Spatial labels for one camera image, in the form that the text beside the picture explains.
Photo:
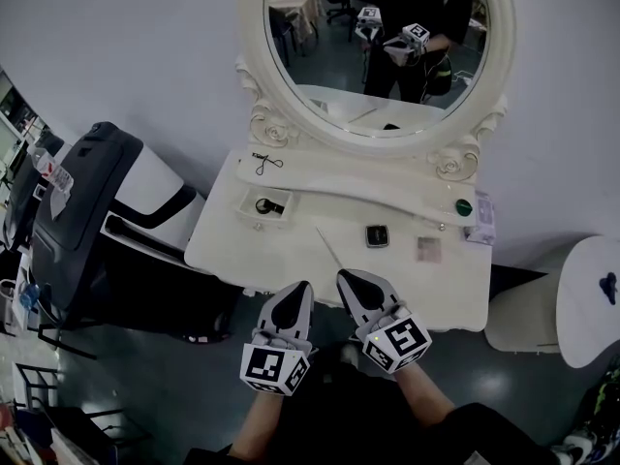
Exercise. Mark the thin white makeup stick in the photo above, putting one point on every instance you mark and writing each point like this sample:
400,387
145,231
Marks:
329,247

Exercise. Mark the black and white exercise machine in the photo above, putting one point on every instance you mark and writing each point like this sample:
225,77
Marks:
97,187

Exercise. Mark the cream round ottoman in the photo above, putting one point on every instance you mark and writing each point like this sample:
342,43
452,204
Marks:
523,318

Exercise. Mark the person's grey shoe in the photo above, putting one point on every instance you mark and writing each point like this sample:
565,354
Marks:
349,355

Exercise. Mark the white vanity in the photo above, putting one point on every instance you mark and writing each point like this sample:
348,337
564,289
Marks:
271,255

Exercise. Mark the small white vanity drawer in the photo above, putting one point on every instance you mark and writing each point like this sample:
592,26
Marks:
244,208

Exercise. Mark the colourful patterned fabric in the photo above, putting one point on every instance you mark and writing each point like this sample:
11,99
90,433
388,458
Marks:
603,419

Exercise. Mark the person's right forearm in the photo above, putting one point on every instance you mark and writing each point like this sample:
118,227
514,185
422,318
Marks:
424,395

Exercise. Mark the white round side table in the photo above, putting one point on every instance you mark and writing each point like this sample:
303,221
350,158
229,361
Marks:
586,327

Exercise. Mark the black eyelash curler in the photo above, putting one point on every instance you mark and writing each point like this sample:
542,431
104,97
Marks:
261,157

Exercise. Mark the black metal rack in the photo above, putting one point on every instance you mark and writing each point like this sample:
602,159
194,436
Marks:
97,417

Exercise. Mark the oval white-framed mirror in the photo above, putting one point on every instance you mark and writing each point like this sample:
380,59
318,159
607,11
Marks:
499,41

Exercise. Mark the dark blue small object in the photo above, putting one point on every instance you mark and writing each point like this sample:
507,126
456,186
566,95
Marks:
610,288

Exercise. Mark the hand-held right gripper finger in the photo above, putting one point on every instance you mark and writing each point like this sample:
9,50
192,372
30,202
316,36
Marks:
351,303

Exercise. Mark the square black makeup compact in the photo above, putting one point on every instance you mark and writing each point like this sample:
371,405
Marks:
377,236

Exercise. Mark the round green makeup item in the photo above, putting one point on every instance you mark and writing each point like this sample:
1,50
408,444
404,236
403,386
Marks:
464,207

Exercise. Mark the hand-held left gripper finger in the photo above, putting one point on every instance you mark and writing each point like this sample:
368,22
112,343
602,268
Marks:
302,325

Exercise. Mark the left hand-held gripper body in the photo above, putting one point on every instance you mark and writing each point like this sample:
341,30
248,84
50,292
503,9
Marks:
264,368

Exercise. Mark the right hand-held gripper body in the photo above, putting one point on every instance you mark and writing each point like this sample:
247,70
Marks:
399,339

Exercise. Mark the person's black clothing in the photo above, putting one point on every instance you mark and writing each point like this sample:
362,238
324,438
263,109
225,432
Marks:
363,419

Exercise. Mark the pale purple makeup packet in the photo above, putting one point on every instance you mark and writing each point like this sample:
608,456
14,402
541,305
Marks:
484,216

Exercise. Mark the round black makeup item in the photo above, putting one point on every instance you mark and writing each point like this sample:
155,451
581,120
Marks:
265,206

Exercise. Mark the red and white label card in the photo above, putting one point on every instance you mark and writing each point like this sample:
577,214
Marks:
55,172

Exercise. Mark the person's left forearm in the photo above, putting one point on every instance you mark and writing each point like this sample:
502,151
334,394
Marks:
257,424

